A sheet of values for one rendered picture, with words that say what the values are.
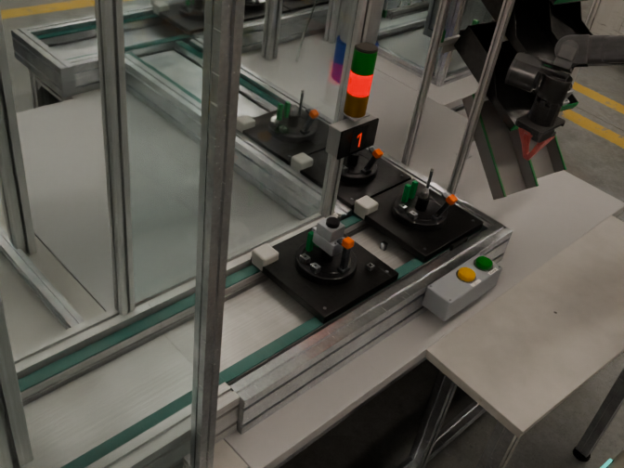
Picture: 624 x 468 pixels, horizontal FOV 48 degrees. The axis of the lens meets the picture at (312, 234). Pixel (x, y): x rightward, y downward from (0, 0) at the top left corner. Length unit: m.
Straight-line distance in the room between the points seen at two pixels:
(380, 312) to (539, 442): 1.31
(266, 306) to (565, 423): 1.55
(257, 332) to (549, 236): 0.96
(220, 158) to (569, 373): 1.09
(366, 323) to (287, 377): 0.22
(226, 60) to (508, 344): 1.11
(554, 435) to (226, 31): 2.23
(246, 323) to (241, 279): 0.11
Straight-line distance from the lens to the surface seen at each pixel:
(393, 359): 1.56
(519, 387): 1.61
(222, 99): 0.79
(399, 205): 1.76
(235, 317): 1.51
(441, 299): 1.59
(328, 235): 1.50
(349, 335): 1.45
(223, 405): 1.30
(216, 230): 0.90
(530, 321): 1.77
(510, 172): 1.97
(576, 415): 2.85
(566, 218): 2.19
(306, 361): 1.38
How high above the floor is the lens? 1.98
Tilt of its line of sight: 38 degrees down
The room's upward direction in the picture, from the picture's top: 9 degrees clockwise
